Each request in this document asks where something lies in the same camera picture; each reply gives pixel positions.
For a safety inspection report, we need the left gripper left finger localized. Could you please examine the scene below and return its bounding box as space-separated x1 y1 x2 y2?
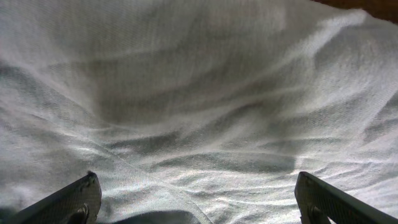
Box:
6 172 102 224

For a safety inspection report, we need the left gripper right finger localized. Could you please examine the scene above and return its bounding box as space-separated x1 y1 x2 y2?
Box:
294 172 397 224

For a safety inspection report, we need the light blue t-shirt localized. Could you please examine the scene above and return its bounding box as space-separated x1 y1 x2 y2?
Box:
1 0 397 223

